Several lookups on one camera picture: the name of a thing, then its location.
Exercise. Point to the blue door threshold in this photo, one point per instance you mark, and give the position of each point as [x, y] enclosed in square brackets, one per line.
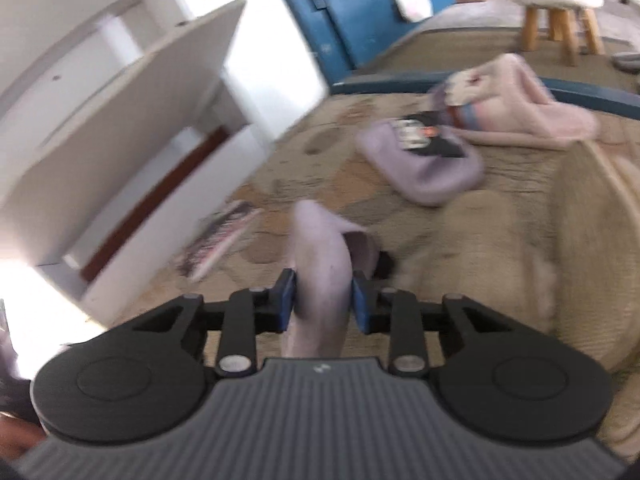
[575, 91]

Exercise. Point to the lilac plush slipper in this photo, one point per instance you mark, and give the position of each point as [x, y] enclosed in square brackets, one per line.
[425, 180]
[320, 270]

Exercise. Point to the pink striped fleece slipper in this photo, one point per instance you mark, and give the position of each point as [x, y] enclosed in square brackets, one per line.
[525, 105]

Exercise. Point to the white shoe cabinet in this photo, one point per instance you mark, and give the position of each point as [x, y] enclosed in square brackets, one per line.
[150, 85]

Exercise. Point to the printed magazine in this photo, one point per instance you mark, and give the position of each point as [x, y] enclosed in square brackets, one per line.
[220, 240]

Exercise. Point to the brown woven floor mat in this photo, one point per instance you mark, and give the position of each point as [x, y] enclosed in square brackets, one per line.
[475, 42]

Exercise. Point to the cartoon printed door mat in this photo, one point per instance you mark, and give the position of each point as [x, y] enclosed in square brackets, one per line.
[325, 170]

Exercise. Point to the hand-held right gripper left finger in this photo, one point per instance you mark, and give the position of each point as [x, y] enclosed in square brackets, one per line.
[286, 302]

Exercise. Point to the blue door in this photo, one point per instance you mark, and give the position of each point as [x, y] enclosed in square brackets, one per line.
[350, 15]

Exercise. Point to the grey slipper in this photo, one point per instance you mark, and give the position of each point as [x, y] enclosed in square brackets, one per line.
[629, 61]

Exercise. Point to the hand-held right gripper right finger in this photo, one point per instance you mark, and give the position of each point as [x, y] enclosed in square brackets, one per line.
[361, 307]

